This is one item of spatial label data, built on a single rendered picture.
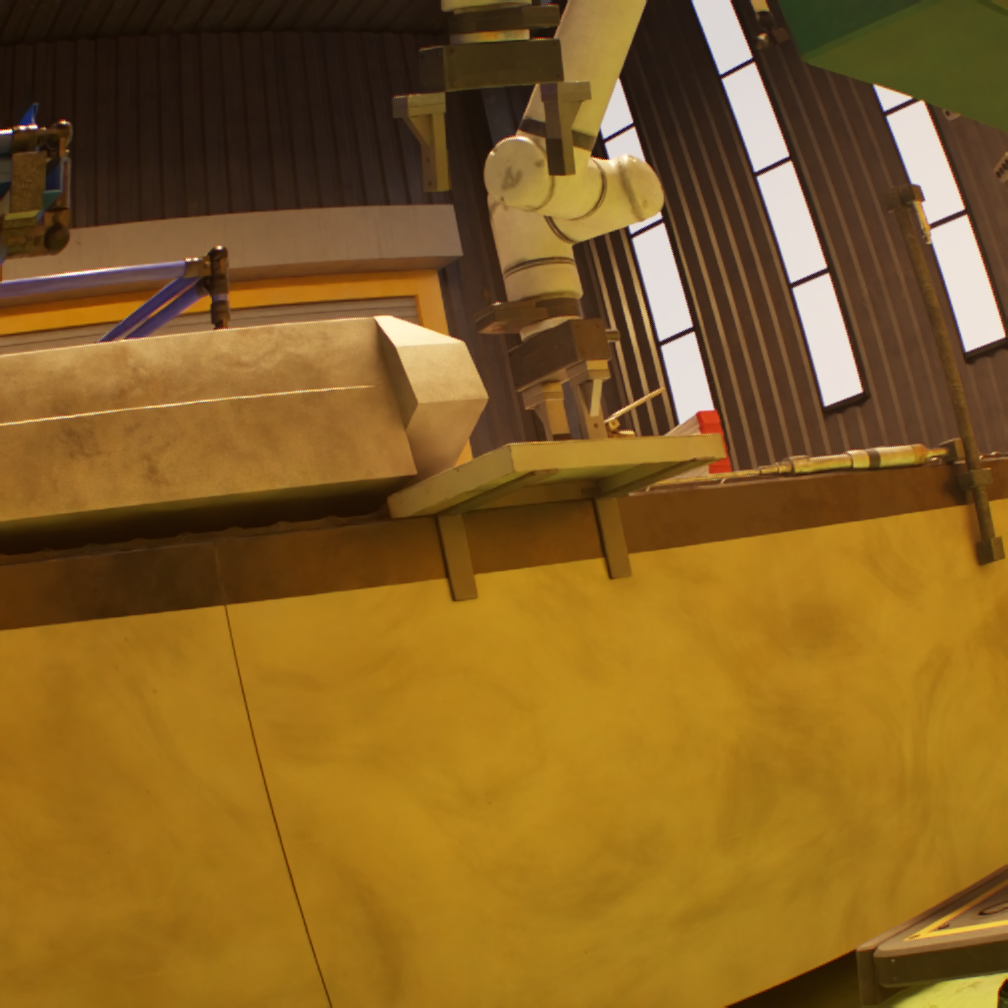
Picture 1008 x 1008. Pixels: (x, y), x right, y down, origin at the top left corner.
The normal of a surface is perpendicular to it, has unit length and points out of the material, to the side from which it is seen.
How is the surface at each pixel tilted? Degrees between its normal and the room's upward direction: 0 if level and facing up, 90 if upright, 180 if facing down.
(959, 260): 90
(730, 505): 90
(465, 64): 114
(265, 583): 90
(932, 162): 90
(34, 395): 80
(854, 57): 180
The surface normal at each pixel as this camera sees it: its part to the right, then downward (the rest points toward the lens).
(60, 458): 0.51, -0.37
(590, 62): 0.12, 0.29
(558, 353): -0.81, 0.10
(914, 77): 0.20, 0.97
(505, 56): 0.55, 0.20
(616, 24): 0.40, 0.36
